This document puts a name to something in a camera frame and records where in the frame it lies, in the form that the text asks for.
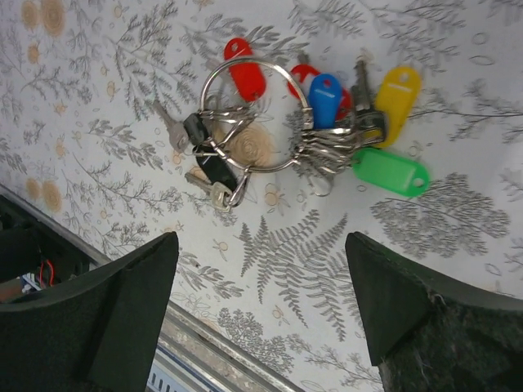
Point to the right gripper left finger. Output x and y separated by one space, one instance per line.
96 332

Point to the aluminium front rail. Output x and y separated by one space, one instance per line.
189 356

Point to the red window key tag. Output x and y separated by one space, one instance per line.
304 74

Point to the solid red key tag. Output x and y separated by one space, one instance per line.
248 77

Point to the silver key left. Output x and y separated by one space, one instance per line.
177 135

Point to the green key tag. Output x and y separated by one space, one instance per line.
391 172

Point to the black round-head key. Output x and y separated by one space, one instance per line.
196 131

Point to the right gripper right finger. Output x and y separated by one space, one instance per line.
426 331

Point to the blue key tag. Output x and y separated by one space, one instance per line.
325 96

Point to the black key tag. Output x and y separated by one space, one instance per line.
214 168

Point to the silver key by yellow tag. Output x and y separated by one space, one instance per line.
370 120

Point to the yellow key tag on ring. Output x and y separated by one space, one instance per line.
395 98

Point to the silver key bottom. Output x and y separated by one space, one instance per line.
218 193

